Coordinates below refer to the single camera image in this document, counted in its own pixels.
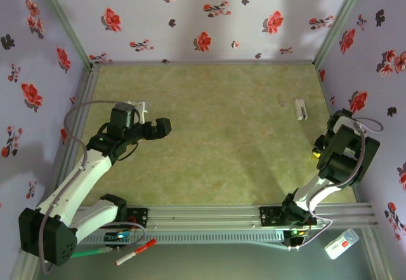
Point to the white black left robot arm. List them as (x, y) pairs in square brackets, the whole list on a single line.
[(79, 178)]

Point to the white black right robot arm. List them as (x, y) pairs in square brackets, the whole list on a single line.
[(349, 159)]

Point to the white plastic clip block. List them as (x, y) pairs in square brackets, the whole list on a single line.
[(300, 109)]

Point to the small green circuit board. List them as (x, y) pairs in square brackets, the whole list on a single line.
[(298, 232), (115, 236)]

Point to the white box with red label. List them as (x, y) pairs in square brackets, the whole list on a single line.
[(341, 245)]

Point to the red capped white marker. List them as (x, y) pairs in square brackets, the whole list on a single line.
[(147, 245)]

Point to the green marker pen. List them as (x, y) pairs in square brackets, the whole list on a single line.
[(92, 252)]

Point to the aluminium side rail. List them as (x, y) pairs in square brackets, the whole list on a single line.
[(91, 80)]

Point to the thin aluminium wall rail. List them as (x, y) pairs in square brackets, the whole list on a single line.
[(206, 62)]

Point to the wide aluminium base rail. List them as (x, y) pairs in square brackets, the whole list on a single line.
[(206, 218)]

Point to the aluminium frame post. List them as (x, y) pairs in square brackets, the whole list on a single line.
[(377, 254), (25, 270)]

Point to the aluminium corner post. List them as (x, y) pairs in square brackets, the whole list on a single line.
[(63, 19), (342, 19)]

